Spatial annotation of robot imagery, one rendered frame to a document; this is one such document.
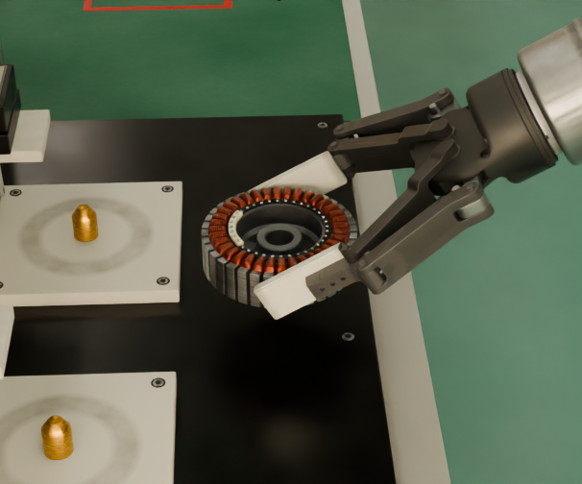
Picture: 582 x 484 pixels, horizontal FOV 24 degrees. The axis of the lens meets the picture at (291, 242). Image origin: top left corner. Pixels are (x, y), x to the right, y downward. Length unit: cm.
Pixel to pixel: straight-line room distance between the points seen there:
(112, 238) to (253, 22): 45
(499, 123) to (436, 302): 138
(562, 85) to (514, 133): 4
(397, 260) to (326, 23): 61
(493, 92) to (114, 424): 34
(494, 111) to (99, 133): 45
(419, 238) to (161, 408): 21
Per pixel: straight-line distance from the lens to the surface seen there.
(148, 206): 115
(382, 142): 102
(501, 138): 94
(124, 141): 126
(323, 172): 104
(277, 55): 143
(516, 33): 314
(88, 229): 111
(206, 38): 147
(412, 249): 92
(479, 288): 235
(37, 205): 117
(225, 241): 99
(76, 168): 123
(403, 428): 99
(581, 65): 94
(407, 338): 107
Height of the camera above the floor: 143
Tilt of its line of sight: 36 degrees down
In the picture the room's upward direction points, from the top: straight up
